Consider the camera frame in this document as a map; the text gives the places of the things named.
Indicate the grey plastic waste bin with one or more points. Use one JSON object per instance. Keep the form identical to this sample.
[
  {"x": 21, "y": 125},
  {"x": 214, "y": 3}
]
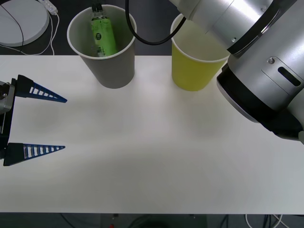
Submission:
[{"x": 114, "y": 71}]

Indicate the green bottle with crossed cap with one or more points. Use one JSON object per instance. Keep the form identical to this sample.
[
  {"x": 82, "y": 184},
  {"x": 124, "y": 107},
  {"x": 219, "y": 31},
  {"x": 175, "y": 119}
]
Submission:
[{"x": 104, "y": 35}]

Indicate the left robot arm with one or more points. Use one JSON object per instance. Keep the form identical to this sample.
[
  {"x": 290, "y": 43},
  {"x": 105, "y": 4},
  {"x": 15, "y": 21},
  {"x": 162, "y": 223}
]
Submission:
[{"x": 4, "y": 102}]

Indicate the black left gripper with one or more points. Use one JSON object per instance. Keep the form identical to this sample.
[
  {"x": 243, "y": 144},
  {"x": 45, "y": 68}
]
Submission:
[{"x": 6, "y": 128}]

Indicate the white power strip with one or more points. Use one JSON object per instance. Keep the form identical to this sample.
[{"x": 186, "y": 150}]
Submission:
[{"x": 51, "y": 7}]

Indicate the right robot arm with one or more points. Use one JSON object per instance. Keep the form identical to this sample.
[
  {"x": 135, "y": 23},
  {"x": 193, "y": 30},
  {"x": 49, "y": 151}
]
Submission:
[{"x": 261, "y": 59}]

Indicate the white round lamp base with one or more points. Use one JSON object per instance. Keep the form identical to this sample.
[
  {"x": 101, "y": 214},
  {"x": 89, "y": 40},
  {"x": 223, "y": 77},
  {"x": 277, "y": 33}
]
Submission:
[{"x": 31, "y": 23}]

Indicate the yellow-green plastic waste bin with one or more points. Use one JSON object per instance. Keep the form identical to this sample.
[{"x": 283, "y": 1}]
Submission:
[{"x": 190, "y": 73}]

